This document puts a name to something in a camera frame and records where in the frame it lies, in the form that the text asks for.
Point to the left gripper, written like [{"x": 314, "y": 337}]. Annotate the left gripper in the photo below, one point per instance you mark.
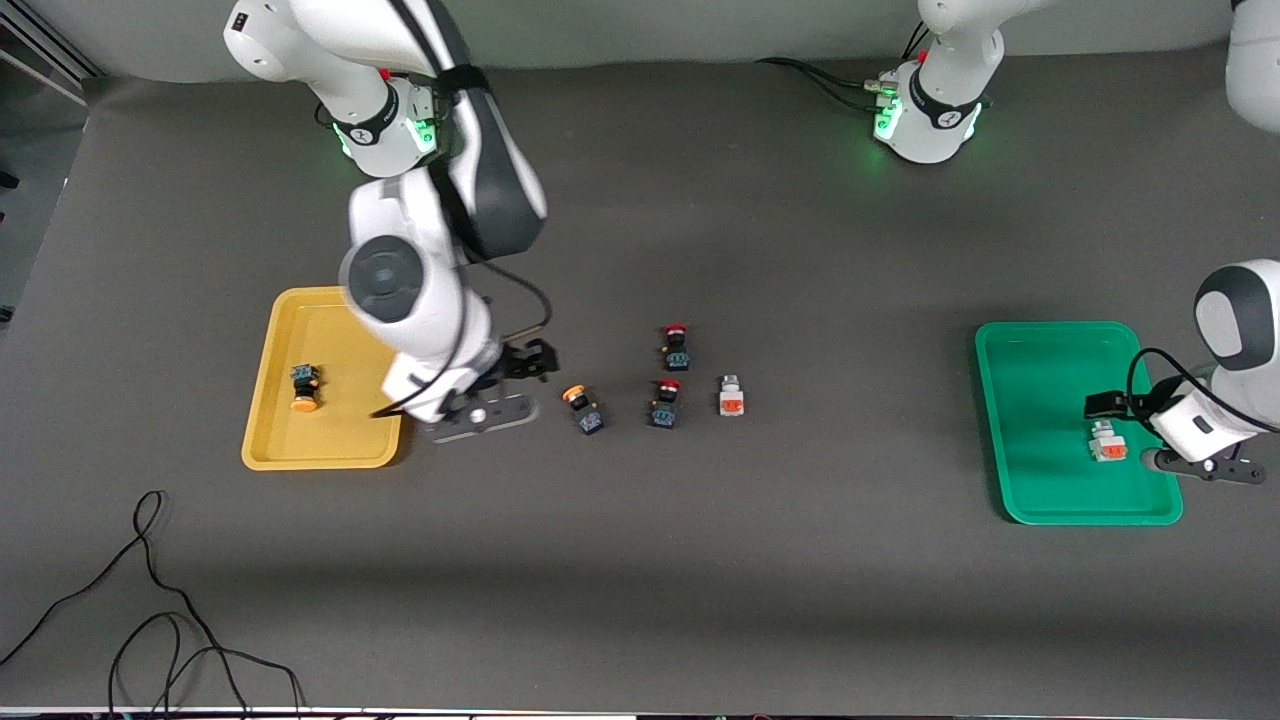
[{"x": 1128, "y": 404}]

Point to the dark grey table mat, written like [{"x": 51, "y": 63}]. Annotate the dark grey table mat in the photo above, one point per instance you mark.
[{"x": 640, "y": 560}]

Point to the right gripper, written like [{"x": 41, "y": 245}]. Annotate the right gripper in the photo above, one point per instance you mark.
[{"x": 524, "y": 361}]

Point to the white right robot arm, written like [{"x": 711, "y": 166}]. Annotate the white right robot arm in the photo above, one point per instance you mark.
[{"x": 420, "y": 300}]

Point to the red push button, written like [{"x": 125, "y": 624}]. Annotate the red push button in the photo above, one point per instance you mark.
[
  {"x": 667, "y": 405},
  {"x": 677, "y": 348}
]

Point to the aluminium frame rail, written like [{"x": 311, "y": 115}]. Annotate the aluminium frame rail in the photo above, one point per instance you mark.
[{"x": 40, "y": 45}]

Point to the white orange push button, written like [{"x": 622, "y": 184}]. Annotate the white orange push button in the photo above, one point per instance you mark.
[
  {"x": 731, "y": 398},
  {"x": 1107, "y": 443}
]

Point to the yellow plastic tray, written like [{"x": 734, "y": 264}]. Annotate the yellow plastic tray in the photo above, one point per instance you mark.
[{"x": 300, "y": 440}]

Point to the green plastic tray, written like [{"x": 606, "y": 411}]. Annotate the green plastic tray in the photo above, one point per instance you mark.
[{"x": 1050, "y": 400}]

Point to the yellow push button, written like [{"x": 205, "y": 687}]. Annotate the yellow push button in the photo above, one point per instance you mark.
[
  {"x": 585, "y": 412},
  {"x": 304, "y": 388}
]

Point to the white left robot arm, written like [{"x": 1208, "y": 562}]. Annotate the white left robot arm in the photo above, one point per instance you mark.
[{"x": 935, "y": 145}]

